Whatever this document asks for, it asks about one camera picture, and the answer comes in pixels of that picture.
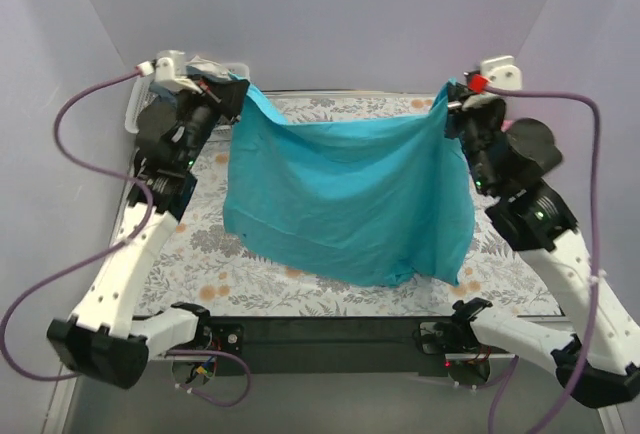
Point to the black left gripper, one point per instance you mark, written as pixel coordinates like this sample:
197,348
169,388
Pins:
226,99

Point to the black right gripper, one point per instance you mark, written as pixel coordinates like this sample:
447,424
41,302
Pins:
461,115

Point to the teal t shirt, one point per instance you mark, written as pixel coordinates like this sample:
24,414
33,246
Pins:
371,202

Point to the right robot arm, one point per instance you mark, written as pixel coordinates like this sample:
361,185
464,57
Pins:
565,294

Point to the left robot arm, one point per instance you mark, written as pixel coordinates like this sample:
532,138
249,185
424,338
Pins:
120,254

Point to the grey-blue t shirt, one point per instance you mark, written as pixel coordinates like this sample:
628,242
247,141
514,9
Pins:
164,94

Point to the cream t shirt in basket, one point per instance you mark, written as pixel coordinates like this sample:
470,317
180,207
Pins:
210,68

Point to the folded pink t shirt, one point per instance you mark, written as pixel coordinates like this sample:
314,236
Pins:
508,124

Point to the white plastic laundry basket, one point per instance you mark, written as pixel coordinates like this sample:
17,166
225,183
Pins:
141,97

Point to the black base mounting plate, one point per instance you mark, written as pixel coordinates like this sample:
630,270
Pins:
342,345

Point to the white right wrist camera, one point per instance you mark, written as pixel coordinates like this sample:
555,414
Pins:
499,72

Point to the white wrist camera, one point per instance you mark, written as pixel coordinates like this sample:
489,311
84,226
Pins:
169,71
499,72

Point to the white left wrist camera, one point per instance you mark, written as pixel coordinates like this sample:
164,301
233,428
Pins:
169,71

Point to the aluminium frame rail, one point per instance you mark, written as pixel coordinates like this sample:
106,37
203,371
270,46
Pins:
595,376

